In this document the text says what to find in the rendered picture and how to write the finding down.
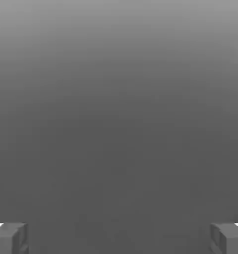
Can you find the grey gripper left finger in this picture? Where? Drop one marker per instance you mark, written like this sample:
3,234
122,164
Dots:
6,240

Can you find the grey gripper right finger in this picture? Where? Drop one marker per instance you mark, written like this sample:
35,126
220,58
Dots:
232,240

